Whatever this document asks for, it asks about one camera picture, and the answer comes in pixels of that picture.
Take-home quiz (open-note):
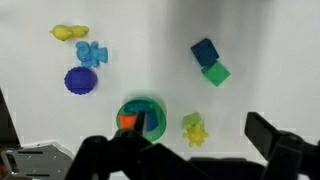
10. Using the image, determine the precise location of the silver metal bracket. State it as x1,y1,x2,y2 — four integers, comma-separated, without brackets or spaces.
0,140,76,180

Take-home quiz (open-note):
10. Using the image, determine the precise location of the yellow toy figure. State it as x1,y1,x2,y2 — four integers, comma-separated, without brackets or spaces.
49,24,90,42

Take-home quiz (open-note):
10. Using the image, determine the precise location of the purple round ridged toy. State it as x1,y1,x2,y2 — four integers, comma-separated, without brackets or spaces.
63,66,99,96

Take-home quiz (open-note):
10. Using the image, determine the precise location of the dark blue cube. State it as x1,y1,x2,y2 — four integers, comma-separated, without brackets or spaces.
190,37,221,67

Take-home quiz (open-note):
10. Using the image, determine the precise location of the black slanted panel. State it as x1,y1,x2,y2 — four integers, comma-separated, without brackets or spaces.
0,87,22,148

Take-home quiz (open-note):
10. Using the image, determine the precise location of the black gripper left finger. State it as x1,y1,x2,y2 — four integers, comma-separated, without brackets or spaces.
132,110,147,136

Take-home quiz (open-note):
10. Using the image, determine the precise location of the light blue toy figure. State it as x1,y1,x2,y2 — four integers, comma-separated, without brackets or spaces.
75,40,109,69

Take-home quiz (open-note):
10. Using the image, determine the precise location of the blue toy piece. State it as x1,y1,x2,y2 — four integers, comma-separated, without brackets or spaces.
145,109,160,132

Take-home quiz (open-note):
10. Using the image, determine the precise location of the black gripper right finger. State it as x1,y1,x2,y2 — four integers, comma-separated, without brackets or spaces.
244,111,283,161

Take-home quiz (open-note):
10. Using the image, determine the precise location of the yellow spiky star toy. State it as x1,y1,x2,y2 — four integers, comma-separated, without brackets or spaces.
181,122,210,148

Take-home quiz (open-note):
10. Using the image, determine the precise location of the green bowl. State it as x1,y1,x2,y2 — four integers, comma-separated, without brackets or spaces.
115,97,168,144

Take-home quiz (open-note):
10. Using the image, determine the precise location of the light green block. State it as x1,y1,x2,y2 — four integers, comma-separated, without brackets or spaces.
182,112,205,130

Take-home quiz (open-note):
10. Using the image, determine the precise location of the green cube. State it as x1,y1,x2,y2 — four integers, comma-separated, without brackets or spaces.
200,61,232,88

